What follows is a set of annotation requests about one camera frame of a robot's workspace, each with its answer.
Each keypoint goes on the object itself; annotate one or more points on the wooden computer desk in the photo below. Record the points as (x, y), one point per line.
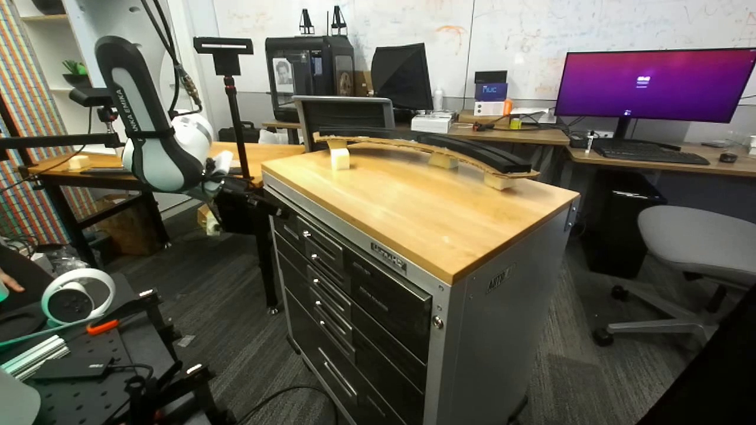
(709, 169)

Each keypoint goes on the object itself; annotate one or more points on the long wooden desk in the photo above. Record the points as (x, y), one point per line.
(503, 134)

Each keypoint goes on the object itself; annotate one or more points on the white teal tape roll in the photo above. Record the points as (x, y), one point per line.
(52, 288)

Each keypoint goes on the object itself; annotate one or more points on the purple screen computer monitor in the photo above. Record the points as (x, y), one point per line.
(653, 84)

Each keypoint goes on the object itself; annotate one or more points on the blue and white box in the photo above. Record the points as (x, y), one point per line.
(489, 93)

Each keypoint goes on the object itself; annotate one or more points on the black perforated board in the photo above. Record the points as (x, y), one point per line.
(79, 385)

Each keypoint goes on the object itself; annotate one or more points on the white photo card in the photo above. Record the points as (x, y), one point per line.
(282, 74)

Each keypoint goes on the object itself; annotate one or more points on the yellow green desk item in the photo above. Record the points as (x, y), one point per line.
(515, 123)

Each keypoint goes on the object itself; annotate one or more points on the black bar camera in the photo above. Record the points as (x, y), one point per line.
(225, 46)

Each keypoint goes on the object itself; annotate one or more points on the silver metal bar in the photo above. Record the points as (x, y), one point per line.
(37, 354)

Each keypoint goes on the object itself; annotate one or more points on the grey wood-topped tool cabinet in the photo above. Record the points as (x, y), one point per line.
(474, 339)

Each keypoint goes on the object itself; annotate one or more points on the black keyboard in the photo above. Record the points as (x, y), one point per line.
(645, 151)

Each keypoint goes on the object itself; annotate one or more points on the white power strip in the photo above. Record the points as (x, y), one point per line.
(601, 134)

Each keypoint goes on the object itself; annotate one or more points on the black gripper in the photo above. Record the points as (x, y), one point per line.
(236, 211)

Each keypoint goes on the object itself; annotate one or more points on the pale round object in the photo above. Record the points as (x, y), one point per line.
(14, 402)

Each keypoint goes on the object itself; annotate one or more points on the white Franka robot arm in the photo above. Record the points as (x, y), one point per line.
(169, 157)

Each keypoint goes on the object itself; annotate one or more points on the grey office chair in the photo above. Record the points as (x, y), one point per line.
(697, 239)

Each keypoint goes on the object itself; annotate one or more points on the large dark foreground object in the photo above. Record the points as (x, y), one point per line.
(709, 379)

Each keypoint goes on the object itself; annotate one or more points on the black horizontal boom bar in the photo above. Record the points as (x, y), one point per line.
(59, 141)

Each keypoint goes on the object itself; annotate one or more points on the brown desk item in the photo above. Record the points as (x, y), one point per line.
(356, 84)

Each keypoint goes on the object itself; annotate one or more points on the small white roll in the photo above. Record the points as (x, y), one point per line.
(79, 164)

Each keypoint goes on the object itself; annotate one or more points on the small white block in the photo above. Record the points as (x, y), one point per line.
(338, 157)

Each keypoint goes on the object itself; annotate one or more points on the black camera on mount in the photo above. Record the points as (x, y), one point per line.
(89, 95)

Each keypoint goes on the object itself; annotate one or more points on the small green object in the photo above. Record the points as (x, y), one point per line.
(76, 69)

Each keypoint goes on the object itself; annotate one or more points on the curved tan wooden strip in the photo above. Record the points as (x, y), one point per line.
(488, 177)

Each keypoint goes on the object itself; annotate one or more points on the grey-framed dark screen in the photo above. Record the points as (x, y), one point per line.
(345, 114)

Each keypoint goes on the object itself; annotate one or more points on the wooden desk with black legs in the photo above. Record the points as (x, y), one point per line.
(79, 177)

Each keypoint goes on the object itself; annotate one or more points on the black computer tower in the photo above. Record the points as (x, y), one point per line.
(623, 225)

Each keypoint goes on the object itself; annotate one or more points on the curved black strip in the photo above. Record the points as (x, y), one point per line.
(488, 153)

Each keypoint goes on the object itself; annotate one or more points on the black tilted screen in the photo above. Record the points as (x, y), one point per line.
(403, 74)

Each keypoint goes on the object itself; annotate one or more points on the black computer mouse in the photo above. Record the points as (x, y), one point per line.
(727, 157)

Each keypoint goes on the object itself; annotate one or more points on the flat white box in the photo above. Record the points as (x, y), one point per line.
(431, 123)

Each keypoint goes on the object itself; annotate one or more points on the black clamp frame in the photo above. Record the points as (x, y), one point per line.
(169, 385)

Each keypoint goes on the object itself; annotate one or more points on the white shelf unit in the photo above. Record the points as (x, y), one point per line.
(49, 47)

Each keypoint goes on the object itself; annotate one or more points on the black equipment crate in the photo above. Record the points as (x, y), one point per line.
(321, 62)

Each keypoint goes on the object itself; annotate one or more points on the brown cardboard box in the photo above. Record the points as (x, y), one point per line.
(131, 226)

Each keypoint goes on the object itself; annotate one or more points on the striped fabric panel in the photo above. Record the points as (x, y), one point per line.
(20, 157)

